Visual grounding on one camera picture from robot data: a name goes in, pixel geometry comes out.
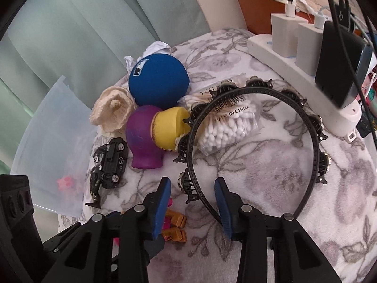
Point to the white power strip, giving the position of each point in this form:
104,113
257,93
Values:
274,54

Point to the black toy car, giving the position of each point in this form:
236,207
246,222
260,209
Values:
113,159

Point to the green curtain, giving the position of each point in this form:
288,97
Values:
88,20

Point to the yellow rubber toy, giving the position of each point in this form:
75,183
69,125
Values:
170,126

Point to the black clip headband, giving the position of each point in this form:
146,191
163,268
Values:
324,165

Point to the cream crochet flower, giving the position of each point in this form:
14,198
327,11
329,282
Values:
112,109

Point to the small pink toy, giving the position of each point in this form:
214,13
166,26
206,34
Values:
65,182

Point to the white paper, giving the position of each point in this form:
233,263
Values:
156,47

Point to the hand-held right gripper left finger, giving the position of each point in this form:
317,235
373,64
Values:
160,209

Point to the orange wooden board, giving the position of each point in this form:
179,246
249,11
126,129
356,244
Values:
253,14

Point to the bag of cotton swabs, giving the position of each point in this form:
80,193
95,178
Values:
229,123

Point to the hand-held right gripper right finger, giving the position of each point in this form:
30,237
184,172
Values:
223,209

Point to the black power adapter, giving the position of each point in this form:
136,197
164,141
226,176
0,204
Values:
335,64

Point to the clear plastic container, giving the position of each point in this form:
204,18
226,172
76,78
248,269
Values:
44,141

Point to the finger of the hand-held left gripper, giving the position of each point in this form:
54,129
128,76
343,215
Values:
67,235

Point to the purple rubber toy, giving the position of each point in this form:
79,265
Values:
140,135

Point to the black toy figure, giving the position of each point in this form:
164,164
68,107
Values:
95,179

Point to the blue foam ball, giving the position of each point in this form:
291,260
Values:
159,79

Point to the white headboard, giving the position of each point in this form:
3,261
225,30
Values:
215,3

